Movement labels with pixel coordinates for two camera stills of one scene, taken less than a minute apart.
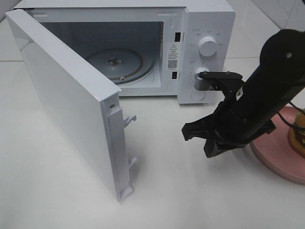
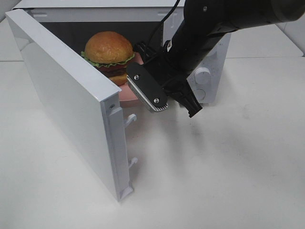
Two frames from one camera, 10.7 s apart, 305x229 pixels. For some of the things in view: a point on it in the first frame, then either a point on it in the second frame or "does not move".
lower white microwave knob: (197, 75) does not move
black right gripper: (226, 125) to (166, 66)
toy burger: (296, 136) to (109, 52)
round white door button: (198, 95) does not move
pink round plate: (274, 150) to (127, 98)
